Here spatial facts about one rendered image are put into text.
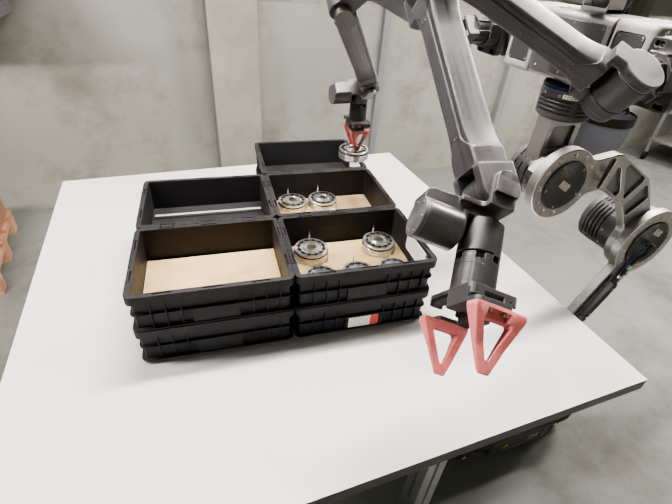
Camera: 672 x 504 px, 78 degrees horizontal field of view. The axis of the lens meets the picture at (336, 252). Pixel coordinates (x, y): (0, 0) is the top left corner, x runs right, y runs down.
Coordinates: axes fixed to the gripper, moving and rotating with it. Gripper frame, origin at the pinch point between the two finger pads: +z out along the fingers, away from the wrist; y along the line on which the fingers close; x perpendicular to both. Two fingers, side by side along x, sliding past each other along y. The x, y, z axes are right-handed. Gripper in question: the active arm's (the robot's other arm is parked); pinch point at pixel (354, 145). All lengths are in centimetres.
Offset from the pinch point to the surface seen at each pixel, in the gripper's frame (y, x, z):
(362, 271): 52, -13, 14
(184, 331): 51, -59, 27
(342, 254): 30.9, -11.5, 23.3
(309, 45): -182, 26, -2
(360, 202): 0.2, 4.7, 22.6
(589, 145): -151, 277, 67
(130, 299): 51, -69, 14
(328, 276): 52, -22, 14
